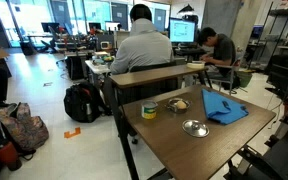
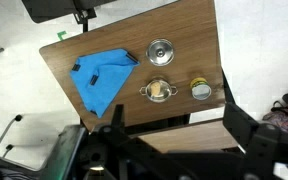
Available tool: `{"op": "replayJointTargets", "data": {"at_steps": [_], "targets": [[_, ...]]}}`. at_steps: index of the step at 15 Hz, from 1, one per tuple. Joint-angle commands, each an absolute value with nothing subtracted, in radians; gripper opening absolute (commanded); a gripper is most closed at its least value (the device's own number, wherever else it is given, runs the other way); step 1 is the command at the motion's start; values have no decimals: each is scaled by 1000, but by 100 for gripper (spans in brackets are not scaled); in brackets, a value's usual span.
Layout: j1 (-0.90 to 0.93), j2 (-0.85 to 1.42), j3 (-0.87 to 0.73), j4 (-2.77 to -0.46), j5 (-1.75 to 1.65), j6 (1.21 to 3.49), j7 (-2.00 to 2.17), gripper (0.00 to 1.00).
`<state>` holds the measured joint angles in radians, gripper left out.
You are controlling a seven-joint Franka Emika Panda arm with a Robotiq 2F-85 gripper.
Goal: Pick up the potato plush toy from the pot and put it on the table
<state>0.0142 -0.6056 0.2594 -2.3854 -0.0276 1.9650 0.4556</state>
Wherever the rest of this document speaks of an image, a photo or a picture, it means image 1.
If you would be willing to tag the blue folded cloth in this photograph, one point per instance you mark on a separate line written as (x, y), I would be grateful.
(221, 108)

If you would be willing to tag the black studio lamp shade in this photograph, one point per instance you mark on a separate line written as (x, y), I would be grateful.
(186, 9)

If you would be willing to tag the small metal pot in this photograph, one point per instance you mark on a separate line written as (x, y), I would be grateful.
(172, 107)

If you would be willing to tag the beige potato plush toy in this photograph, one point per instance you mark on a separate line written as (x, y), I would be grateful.
(181, 104)

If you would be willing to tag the black office chair backrest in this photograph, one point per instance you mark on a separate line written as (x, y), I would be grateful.
(150, 66)

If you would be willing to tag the floral patterned bag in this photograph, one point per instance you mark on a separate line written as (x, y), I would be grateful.
(24, 128)

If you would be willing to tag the black metal shelf rack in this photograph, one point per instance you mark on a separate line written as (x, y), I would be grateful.
(277, 13)

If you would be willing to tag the black robot stand frame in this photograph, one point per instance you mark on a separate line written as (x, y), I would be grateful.
(277, 160)

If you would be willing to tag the metal frame chair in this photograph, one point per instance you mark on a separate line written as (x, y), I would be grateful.
(229, 78)

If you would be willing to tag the dark background monitor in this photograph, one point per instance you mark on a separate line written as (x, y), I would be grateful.
(50, 26)

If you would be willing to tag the brown wooden desk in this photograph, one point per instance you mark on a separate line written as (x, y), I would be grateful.
(150, 76)

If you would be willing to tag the black backpack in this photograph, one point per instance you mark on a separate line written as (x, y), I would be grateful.
(81, 101)

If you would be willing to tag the silver metal bowl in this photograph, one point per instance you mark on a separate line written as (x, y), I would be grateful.
(195, 128)

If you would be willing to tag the green bin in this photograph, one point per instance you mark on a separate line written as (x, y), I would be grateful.
(245, 79)

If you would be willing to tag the yellow green food can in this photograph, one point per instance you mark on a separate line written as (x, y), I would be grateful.
(149, 111)

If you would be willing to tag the lit computer monitor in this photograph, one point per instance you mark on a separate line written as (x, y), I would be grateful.
(182, 30)

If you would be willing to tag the person in grey sweater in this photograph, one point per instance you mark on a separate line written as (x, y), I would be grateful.
(144, 46)

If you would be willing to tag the small white cluttered table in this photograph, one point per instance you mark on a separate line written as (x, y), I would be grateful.
(98, 68)

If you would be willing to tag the person in dark shirt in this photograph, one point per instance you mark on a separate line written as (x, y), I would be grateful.
(222, 50)

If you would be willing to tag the pale round food container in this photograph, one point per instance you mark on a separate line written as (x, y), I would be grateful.
(196, 64)

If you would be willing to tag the red bucket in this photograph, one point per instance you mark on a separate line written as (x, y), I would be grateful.
(6, 155)

